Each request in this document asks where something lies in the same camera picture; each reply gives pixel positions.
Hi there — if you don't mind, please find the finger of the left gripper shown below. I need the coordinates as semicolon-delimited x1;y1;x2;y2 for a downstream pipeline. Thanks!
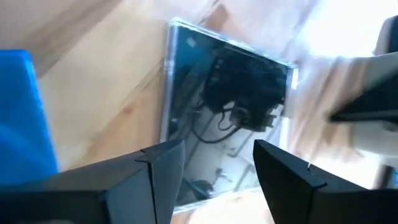
373;15;398;55
328;52;398;124

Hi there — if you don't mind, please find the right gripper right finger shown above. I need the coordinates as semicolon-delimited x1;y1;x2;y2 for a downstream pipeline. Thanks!
253;139;398;224

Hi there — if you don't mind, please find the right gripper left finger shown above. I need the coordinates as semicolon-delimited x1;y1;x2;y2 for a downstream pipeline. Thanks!
0;139;187;224

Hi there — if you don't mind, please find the blue disc case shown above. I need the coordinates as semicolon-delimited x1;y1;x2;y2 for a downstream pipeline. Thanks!
0;49;60;185

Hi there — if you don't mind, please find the black CD jewel case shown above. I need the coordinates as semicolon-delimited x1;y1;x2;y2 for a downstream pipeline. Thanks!
159;17;300;216

